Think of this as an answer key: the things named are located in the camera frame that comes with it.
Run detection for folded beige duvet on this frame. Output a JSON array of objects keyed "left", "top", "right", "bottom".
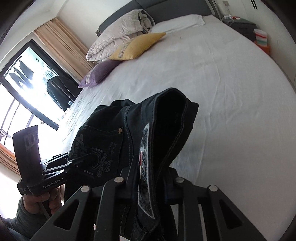
[{"left": 86, "top": 9, "right": 155, "bottom": 62}]

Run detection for black denim pants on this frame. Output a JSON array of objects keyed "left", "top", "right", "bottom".
[{"left": 65, "top": 88, "right": 199, "bottom": 240}]

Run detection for dark grey nightstand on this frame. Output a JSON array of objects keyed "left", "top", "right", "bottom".
[{"left": 222, "top": 18, "right": 257, "bottom": 42}]

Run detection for bed with white sheet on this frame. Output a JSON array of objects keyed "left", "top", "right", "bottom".
[{"left": 58, "top": 14, "right": 296, "bottom": 241}]

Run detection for white pillow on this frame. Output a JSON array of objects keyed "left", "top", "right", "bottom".
[{"left": 151, "top": 14, "right": 205, "bottom": 34}]

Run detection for beige curtain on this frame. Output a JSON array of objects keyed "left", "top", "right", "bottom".
[{"left": 34, "top": 18, "right": 95, "bottom": 82}]

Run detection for striped white bin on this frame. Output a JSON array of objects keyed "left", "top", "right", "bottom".
[{"left": 253, "top": 29, "right": 268, "bottom": 46}]

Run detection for yellow cushion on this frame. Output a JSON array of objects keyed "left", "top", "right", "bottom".
[{"left": 109, "top": 33, "right": 166, "bottom": 61}]

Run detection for black jacket on chair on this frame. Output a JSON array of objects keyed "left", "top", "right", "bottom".
[{"left": 46, "top": 76, "right": 82, "bottom": 111}]

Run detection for orange storage box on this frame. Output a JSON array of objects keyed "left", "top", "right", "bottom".
[{"left": 254, "top": 41, "right": 270, "bottom": 56}]

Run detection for dark grey padded headboard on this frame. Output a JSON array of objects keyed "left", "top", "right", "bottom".
[{"left": 96, "top": 0, "right": 219, "bottom": 36}]

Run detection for person's left hand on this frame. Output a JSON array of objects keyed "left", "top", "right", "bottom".
[{"left": 23, "top": 188, "right": 62, "bottom": 215}]

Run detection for grey sleeve left forearm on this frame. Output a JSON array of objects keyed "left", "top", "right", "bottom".
[{"left": 3, "top": 197, "right": 47, "bottom": 240}]

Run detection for purple cushion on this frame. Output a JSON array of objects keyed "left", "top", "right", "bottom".
[{"left": 78, "top": 59, "right": 121, "bottom": 88}]

